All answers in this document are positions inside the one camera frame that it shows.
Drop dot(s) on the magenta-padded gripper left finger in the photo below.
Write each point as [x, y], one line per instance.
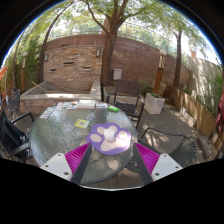
[56, 165]

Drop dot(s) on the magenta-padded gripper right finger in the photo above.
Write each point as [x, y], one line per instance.
[165, 165]

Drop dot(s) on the white computer mouse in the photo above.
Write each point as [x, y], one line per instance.
[109, 135]

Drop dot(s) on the purple paw-shaped mouse pad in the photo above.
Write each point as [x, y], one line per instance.
[103, 148]

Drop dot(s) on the yellow square card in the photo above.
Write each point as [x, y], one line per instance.
[81, 123]

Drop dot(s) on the white planter box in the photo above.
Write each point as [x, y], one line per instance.
[154, 105]

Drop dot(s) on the stone raised planter bed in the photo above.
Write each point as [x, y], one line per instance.
[40, 100]

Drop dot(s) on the white flat box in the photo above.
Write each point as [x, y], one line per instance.
[86, 104]

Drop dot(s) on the black mesh chair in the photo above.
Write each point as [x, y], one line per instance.
[15, 103]

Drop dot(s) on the green bottle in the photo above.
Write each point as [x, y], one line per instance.
[113, 108]

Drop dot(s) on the wooden stick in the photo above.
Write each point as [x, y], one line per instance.
[39, 87]

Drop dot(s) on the dark wooden slatted chair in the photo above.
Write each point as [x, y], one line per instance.
[128, 87]

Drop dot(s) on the slim tree trunk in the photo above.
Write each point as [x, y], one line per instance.
[178, 63]

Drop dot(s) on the thin curved tree trunk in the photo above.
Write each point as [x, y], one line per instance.
[41, 63]

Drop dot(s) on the orange fabric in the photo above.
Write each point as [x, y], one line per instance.
[2, 73]

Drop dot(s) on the thick tree trunk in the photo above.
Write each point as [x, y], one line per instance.
[107, 60]

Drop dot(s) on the wooden lantern post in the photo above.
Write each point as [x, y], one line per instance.
[24, 76]
[159, 76]

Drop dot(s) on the grey wall box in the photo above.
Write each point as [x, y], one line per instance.
[117, 74]

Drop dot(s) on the black wall lamp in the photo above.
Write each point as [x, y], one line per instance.
[98, 52]
[46, 57]

